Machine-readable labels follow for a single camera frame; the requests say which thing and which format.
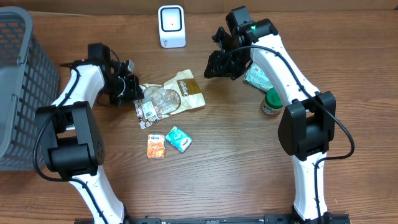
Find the light green tissue pack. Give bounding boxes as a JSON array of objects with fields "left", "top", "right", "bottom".
[{"left": 244, "top": 63, "right": 273, "bottom": 92}]

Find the beige brown snack pouch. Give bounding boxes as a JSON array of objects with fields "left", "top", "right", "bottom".
[{"left": 134, "top": 69, "right": 205, "bottom": 129}]

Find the orange tissue pack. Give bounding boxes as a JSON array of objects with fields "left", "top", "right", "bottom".
[{"left": 147, "top": 134, "right": 166, "bottom": 159}]

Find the green lid jar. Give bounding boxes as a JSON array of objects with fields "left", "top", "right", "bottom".
[{"left": 261, "top": 87, "right": 283, "bottom": 114}]

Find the teal tissue pack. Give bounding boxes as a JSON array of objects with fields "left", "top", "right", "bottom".
[{"left": 165, "top": 126, "right": 193, "bottom": 153}]

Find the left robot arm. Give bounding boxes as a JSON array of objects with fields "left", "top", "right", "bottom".
[{"left": 32, "top": 43, "right": 144, "bottom": 223}]

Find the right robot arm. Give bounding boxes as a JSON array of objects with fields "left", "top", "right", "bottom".
[{"left": 204, "top": 6, "right": 337, "bottom": 223}]

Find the white barcode scanner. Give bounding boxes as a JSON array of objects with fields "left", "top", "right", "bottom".
[{"left": 158, "top": 4, "right": 186, "bottom": 49}]

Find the grey plastic shopping basket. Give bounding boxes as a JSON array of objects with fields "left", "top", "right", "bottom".
[{"left": 1, "top": 6, "right": 60, "bottom": 172}]

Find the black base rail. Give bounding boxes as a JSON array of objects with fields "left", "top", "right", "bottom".
[{"left": 74, "top": 213, "right": 352, "bottom": 224}]

